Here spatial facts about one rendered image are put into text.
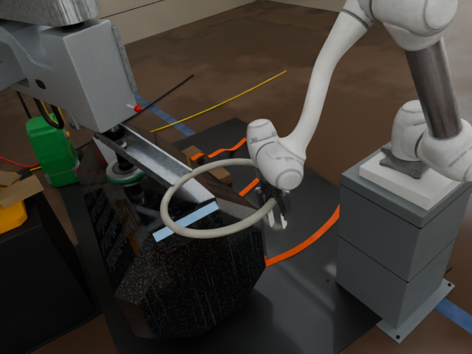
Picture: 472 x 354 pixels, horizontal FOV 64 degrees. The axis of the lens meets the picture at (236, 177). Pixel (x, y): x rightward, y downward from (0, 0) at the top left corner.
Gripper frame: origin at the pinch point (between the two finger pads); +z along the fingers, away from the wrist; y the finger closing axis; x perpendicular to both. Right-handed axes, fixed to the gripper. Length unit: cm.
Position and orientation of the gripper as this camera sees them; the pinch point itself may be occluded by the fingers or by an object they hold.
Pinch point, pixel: (277, 219)
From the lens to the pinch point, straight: 145.4
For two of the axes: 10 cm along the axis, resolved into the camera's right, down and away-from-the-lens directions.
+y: -8.9, -0.7, 4.5
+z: 2.1, 8.2, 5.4
